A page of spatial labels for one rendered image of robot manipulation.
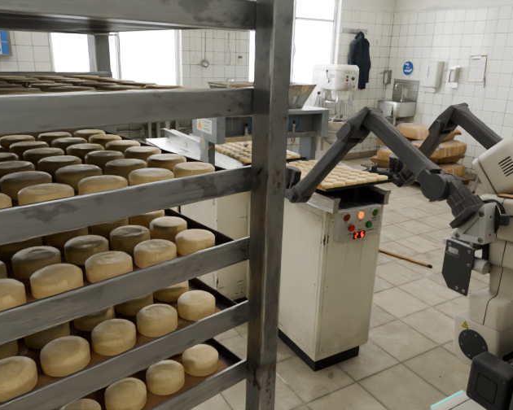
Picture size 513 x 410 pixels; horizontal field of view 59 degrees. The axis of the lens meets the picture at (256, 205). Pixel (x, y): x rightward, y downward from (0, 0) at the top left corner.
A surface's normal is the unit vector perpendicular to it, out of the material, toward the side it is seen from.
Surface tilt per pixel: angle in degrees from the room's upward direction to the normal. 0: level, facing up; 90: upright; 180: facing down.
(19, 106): 90
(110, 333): 0
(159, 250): 0
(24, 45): 90
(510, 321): 82
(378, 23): 90
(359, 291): 90
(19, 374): 0
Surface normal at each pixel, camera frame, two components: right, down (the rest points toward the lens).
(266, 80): -0.75, 0.18
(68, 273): 0.03, -0.95
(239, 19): 0.66, 0.25
